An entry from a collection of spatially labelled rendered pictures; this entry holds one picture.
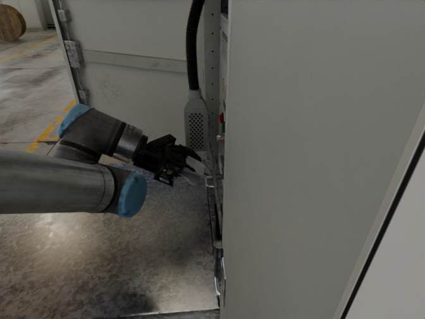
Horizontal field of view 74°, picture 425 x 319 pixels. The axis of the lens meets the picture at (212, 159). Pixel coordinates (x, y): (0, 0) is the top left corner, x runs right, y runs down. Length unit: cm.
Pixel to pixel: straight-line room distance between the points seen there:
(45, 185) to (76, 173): 6
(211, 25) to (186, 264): 66
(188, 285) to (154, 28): 79
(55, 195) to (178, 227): 48
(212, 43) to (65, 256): 72
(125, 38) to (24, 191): 80
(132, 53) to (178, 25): 22
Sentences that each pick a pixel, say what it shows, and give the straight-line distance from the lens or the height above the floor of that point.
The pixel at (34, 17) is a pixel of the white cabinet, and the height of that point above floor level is 42.
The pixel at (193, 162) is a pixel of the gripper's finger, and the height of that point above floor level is 106.
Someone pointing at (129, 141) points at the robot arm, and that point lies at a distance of 68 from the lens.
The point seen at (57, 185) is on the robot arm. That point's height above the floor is 122.
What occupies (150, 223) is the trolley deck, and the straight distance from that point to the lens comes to 90.
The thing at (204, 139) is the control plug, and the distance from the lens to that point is 88.
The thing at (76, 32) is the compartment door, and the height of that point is 130.
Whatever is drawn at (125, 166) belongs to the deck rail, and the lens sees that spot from 106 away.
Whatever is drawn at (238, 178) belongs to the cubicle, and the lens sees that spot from 16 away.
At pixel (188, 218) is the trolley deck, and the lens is 89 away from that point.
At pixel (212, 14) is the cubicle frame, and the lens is 90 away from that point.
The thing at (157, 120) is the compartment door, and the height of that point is 99.
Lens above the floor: 147
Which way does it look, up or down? 32 degrees down
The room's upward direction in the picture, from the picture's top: straight up
